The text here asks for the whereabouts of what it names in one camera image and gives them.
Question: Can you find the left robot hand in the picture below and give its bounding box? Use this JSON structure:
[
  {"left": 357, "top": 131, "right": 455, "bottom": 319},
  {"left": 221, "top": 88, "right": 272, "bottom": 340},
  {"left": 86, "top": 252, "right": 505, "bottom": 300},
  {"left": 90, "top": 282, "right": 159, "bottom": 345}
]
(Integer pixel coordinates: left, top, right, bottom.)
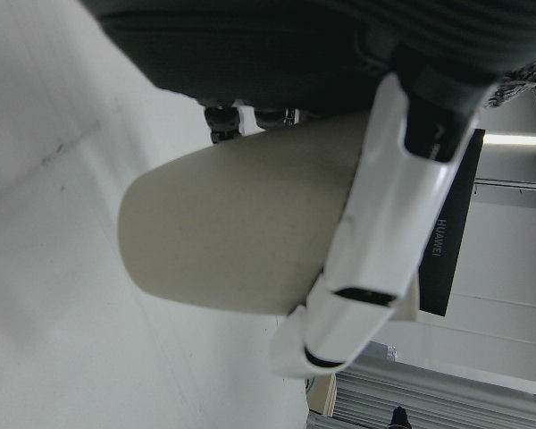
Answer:
[{"left": 80, "top": 0, "right": 536, "bottom": 379}]

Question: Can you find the beige cup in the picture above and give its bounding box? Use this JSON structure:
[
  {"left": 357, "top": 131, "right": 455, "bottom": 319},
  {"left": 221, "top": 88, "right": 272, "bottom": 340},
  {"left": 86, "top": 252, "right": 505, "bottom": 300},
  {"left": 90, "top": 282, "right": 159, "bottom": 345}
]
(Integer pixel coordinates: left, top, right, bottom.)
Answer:
[{"left": 118, "top": 109, "right": 419, "bottom": 324}]

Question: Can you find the black monitor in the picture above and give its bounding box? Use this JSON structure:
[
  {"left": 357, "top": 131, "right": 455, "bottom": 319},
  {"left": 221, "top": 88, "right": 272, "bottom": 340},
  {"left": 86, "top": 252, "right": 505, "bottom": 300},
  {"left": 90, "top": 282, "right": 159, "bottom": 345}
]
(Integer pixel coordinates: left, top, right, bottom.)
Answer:
[{"left": 417, "top": 128, "right": 487, "bottom": 318}]

